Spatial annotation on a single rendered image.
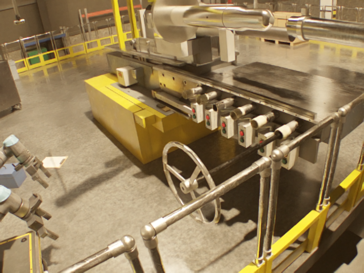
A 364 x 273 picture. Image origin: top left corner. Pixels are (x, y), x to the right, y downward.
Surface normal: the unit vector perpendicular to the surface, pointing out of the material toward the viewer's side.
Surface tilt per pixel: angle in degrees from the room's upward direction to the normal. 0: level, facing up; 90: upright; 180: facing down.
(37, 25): 90
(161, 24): 90
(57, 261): 0
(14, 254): 0
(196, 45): 90
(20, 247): 0
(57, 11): 90
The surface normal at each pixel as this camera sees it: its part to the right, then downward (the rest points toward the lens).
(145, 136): 0.59, 0.34
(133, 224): -0.10, -0.87
